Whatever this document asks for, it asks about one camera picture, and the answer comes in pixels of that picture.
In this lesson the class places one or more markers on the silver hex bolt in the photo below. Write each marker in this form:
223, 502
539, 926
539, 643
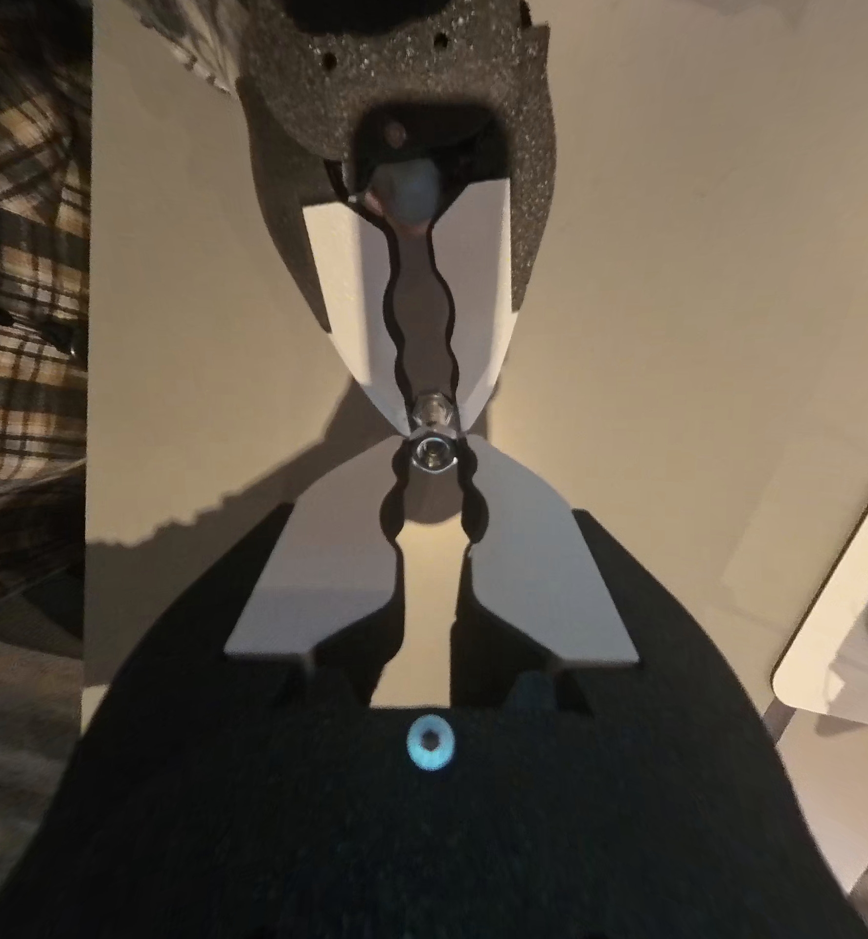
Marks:
434, 455

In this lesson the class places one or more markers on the silver hex nut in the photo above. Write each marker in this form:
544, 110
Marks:
434, 407

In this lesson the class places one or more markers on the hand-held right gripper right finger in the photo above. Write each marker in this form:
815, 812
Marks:
551, 579

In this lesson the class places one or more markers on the person's plaid shirt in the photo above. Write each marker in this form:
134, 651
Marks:
23, 293

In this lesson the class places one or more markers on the white document stand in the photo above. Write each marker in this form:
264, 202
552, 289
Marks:
830, 645

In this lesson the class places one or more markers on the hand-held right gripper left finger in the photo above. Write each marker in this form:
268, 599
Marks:
309, 572

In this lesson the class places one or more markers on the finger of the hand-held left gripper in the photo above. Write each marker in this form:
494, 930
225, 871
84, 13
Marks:
346, 293
482, 293

